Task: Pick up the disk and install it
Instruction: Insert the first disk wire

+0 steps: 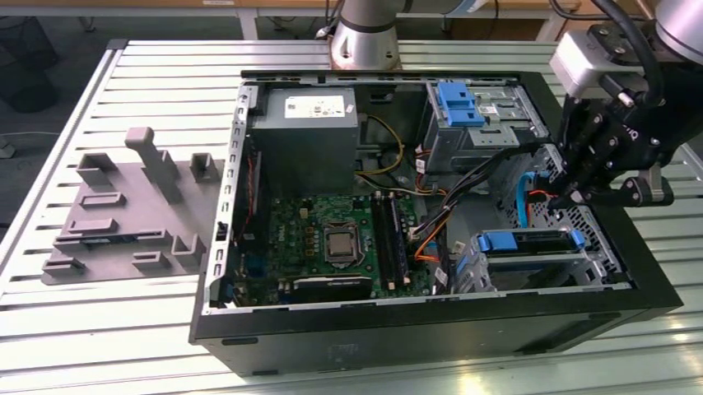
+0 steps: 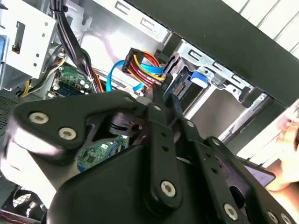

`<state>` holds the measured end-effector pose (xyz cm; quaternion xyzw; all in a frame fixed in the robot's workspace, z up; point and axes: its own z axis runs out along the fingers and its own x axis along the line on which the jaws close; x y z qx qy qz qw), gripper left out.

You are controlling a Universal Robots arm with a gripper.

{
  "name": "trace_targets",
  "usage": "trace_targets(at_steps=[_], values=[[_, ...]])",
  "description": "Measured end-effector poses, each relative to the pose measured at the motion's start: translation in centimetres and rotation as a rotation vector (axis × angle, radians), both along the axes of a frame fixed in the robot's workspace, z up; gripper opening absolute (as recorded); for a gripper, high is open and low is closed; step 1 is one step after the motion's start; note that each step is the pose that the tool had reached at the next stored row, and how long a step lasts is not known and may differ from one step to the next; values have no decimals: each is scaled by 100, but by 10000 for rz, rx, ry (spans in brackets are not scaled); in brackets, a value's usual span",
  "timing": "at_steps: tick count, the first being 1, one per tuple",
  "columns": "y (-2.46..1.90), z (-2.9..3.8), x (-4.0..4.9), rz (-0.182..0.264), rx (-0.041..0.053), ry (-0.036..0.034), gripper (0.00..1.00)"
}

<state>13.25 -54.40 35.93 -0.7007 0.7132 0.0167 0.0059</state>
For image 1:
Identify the hard disk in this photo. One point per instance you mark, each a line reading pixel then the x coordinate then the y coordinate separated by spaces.
pixel 497 242

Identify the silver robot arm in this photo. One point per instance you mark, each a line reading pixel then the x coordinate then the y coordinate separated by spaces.
pixel 365 41

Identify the metal disk bay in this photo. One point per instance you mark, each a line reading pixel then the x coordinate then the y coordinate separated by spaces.
pixel 533 257

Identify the grey metal drive cage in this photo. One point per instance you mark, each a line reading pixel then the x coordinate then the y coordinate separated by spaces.
pixel 494 140

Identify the blue plastic latch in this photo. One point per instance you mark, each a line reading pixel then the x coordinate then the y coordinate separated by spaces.
pixel 458 107

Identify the silver CPU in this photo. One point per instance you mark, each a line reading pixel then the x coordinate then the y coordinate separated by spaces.
pixel 342 244

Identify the grey power supply box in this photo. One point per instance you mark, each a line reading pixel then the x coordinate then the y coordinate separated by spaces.
pixel 308 152

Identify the CPU socket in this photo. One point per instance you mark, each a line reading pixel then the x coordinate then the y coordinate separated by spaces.
pixel 341 259

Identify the black graphics card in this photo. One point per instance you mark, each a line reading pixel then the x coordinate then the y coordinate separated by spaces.
pixel 336 288

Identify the green motherboard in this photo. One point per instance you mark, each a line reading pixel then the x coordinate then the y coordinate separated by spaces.
pixel 292 230

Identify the black PC case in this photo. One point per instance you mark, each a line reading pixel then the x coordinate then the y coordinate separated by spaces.
pixel 385 341

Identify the grey parts rack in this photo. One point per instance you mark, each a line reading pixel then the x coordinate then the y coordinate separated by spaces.
pixel 138 222

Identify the white framed wooden desk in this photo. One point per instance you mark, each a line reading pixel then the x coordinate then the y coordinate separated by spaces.
pixel 138 9

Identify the small white object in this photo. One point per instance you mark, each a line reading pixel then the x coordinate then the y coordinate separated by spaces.
pixel 6 148

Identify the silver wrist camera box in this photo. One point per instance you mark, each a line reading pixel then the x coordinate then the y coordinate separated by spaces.
pixel 577 66

